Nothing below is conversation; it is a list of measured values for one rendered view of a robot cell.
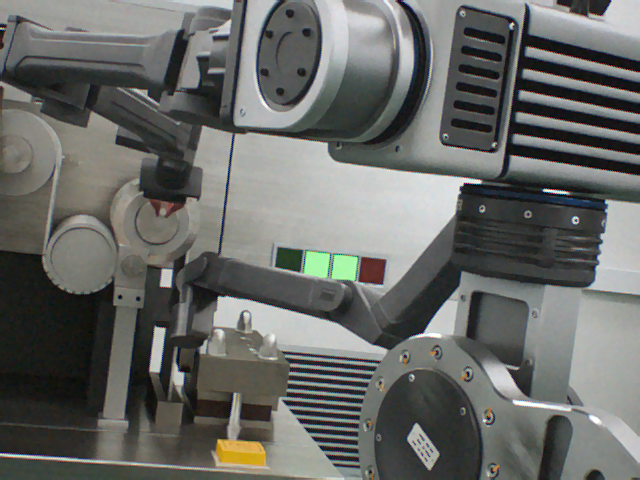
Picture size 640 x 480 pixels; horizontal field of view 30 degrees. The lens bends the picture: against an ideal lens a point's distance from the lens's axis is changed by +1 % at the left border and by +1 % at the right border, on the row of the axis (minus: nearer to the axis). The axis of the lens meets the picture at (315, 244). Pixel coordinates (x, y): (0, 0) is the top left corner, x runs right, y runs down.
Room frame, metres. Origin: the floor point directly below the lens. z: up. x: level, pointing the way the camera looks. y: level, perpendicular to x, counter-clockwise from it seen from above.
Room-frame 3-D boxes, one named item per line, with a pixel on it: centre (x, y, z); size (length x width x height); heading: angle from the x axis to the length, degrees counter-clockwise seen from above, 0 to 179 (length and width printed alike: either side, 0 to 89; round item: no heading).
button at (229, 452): (1.84, 0.08, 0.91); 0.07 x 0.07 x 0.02; 12
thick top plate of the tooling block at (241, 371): (2.23, 0.14, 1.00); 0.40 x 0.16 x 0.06; 12
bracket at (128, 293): (1.99, 0.31, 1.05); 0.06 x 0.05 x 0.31; 12
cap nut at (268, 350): (2.08, 0.06, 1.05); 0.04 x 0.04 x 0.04
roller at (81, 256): (2.13, 0.42, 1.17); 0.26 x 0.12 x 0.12; 12
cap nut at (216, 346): (2.05, 0.15, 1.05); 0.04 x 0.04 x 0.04
